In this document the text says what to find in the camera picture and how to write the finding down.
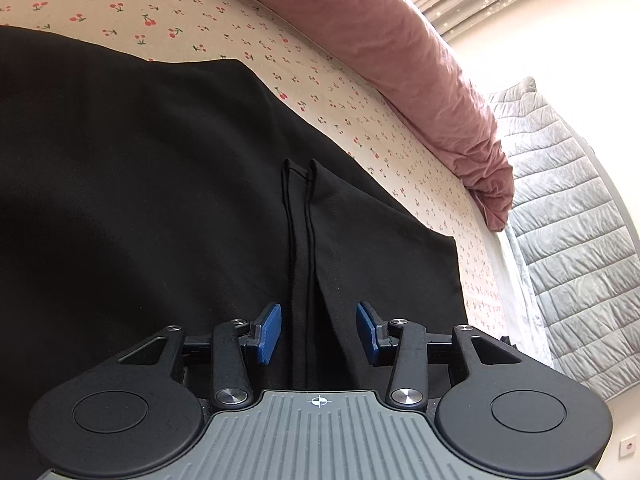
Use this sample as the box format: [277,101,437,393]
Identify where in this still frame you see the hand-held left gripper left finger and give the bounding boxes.
[116,302,282,409]

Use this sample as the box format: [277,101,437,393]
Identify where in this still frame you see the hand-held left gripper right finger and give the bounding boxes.
[356,301,525,407]

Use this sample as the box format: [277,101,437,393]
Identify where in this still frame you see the black pants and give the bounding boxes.
[0,25,469,397]

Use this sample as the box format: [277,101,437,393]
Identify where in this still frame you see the pale grey bed cover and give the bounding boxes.
[497,227,555,368]

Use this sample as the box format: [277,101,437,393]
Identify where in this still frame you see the cherry print bed sheet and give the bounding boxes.
[0,0,507,343]

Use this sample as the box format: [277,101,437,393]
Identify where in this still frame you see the grey quilted blanket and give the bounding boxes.
[486,76,640,402]

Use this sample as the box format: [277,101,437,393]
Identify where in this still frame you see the pink pillow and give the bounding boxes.
[170,0,516,233]

